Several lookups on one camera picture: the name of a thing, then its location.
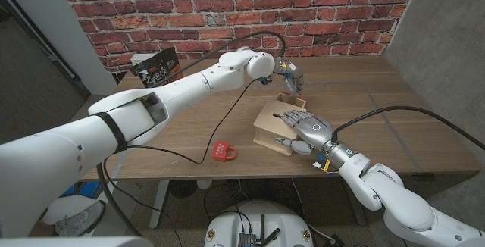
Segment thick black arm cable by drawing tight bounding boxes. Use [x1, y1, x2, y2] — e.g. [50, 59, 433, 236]
[331, 105, 485, 152]
[96, 30, 287, 240]

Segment black round floor object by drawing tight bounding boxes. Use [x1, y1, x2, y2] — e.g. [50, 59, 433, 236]
[168, 180, 198, 199]

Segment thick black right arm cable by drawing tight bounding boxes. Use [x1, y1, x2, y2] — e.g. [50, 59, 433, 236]
[331, 105, 485, 152]

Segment grey sneaker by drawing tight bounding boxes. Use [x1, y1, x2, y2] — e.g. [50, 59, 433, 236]
[55, 200, 107, 237]

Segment grey table leg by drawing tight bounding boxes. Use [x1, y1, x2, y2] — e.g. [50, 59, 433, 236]
[343, 180, 368, 226]

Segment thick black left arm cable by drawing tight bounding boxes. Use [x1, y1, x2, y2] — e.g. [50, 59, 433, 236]
[96, 30, 287, 240]

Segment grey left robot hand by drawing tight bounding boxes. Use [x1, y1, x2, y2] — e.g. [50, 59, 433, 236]
[273, 58, 305, 100]

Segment black orange snack package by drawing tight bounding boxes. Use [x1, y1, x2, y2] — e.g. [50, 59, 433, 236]
[130, 47, 186, 89]

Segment white floor base blue pads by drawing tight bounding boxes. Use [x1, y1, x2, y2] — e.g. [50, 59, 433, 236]
[45, 181, 102, 225]

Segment red padlock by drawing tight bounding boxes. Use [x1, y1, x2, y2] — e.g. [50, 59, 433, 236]
[211, 140, 238, 163]

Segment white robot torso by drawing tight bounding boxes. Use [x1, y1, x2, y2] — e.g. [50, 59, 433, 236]
[203, 200, 314, 247]

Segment white table leg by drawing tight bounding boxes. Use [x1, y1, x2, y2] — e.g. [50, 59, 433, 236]
[149, 180, 171, 230]

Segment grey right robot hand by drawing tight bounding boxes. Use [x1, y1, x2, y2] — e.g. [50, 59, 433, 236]
[273, 109, 348, 164]

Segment wooden drawer with red front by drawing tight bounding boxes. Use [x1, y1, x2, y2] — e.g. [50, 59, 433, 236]
[275, 91, 307, 109]

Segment printed brick wall backdrop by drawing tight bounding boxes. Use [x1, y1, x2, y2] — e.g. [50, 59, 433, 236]
[54, 0, 424, 74]

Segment grey finned electronics module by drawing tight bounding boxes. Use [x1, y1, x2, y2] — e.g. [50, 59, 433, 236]
[237, 233, 256, 247]

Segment wooden box with slot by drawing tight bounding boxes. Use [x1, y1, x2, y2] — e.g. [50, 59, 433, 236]
[252, 98, 304, 156]

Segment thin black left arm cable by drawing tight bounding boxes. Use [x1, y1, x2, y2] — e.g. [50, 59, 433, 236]
[127, 78, 262, 165]

